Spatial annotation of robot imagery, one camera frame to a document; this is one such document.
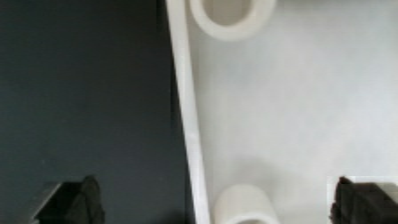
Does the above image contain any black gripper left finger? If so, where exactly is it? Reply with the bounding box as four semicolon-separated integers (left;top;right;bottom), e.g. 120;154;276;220
29;175;106;224

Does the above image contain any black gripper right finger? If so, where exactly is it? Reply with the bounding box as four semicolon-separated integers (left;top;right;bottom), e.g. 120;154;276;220
331;177;398;224

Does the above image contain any white square tabletop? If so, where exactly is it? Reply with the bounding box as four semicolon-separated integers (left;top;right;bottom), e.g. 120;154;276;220
166;0;398;224

